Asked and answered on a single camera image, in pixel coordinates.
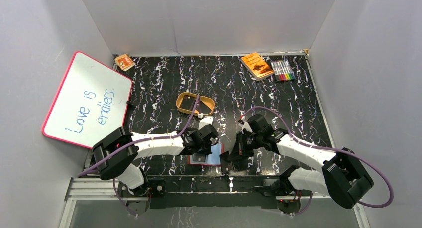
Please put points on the coloured marker pen pack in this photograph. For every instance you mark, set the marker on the coloured marker pen pack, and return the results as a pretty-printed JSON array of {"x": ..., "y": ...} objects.
[{"x": 282, "y": 70}]

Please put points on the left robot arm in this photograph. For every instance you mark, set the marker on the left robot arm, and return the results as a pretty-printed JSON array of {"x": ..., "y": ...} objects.
[{"x": 116, "y": 152}]

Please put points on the small orange card box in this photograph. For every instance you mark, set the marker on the small orange card box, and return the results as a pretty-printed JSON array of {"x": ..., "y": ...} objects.
[{"x": 124, "y": 62}]

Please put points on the red card holder wallet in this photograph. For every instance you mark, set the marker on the red card holder wallet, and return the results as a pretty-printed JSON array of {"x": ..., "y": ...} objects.
[{"x": 206, "y": 155}]

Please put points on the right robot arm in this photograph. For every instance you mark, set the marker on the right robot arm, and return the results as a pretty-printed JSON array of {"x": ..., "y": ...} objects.
[{"x": 336, "y": 174}]

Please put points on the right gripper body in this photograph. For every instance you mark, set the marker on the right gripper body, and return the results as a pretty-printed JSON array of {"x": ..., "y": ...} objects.
[{"x": 247, "y": 143}]

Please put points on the black cards stack in tray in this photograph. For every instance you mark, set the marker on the black cards stack in tray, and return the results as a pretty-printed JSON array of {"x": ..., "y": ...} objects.
[{"x": 188, "y": 102}]

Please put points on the orange book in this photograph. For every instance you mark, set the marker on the orange book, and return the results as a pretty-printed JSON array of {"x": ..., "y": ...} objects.
[{"x": 257, "y": 66}]

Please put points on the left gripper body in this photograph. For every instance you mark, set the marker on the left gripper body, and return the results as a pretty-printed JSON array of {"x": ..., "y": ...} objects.
[{"x": 204, "y": 146}]

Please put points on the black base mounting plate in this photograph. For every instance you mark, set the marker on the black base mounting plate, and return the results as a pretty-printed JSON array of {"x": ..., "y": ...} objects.
[{"x": 161, "y": 192}]

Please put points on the tan oval tray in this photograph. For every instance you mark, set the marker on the tan oval tray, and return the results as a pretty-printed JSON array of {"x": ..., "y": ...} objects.
[{"x": 204, "y": 105}]

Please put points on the pink framed whiteboard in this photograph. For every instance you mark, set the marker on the pink framed whiteboard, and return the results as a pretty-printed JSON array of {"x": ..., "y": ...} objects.
[{"x": 91, "y": 102}]

